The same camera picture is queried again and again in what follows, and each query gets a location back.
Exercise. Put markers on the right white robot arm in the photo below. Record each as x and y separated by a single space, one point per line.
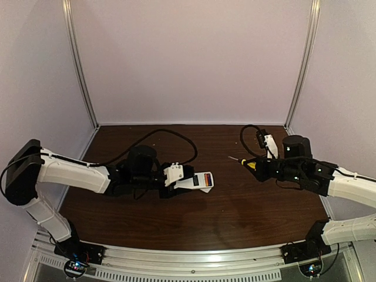
325 179

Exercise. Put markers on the white remote control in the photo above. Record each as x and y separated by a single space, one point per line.
202 180

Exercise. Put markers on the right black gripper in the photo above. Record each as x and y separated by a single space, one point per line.
259 169

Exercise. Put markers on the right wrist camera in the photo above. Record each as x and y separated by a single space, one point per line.
267 142

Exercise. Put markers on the front aluminium rail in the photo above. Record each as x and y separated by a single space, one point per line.
254 264

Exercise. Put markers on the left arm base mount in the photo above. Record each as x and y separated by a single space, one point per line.
80 258

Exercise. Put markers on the right aluminium frame post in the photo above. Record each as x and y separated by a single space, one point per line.
313 21

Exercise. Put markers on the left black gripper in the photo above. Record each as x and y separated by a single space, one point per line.
169 191

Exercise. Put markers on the left aluminium frame post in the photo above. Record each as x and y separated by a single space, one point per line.
77 62

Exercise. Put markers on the batteries in remote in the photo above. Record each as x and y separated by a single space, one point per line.
208 179

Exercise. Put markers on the yellow handled screwdriver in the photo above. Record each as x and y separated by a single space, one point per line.
248 164

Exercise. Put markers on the aluminium frame post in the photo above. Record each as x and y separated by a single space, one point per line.
313 21
77 62

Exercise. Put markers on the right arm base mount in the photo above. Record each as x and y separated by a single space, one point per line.
308 255

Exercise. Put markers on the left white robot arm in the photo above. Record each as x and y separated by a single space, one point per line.
141 169

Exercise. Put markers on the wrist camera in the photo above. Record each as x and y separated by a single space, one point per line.
267 142
177 171

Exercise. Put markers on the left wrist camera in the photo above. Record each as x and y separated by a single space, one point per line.
177 171

